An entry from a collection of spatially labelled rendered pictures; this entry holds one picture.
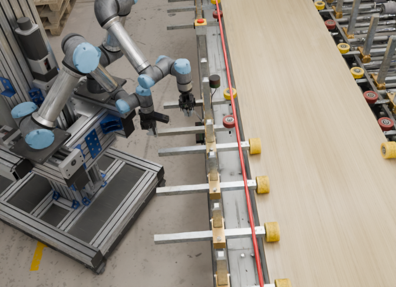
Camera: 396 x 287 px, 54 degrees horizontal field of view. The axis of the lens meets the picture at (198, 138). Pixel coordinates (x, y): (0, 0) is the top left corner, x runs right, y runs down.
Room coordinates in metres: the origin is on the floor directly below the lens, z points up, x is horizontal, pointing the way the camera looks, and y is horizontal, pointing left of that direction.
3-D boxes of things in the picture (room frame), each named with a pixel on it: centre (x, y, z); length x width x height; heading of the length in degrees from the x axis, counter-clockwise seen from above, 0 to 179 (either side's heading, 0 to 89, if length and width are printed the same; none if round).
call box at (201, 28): (2.16, -0.09, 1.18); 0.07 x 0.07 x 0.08; 88
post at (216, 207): (0.90, -0.05, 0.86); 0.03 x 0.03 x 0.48; 88
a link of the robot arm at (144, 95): (1.62, 0.26, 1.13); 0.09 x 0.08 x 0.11; 121
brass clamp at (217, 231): (0.88, -0.04, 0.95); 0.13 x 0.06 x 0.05; 178
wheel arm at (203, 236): (0.87, -0.02, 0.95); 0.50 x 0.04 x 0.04; 88
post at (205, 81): (1.65, -0.07, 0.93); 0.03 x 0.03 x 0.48; 88
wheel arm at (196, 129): (1.62, 0.01, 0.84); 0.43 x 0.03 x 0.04; 88
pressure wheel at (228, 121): (1.61, -0.19, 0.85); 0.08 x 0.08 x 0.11
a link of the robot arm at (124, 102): (1.59, 0.35, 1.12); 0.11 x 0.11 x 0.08; 31
